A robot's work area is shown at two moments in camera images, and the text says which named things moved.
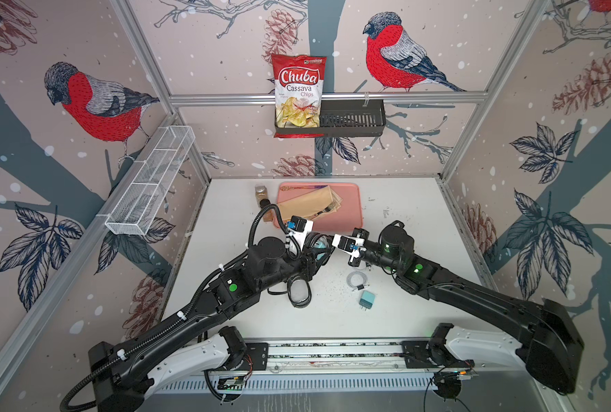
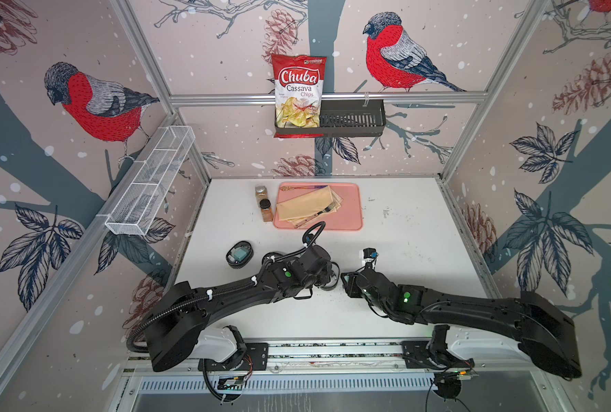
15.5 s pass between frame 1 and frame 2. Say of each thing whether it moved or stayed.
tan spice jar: stayed
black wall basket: stayed
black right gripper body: moved
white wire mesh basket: stayed
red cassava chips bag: stayed
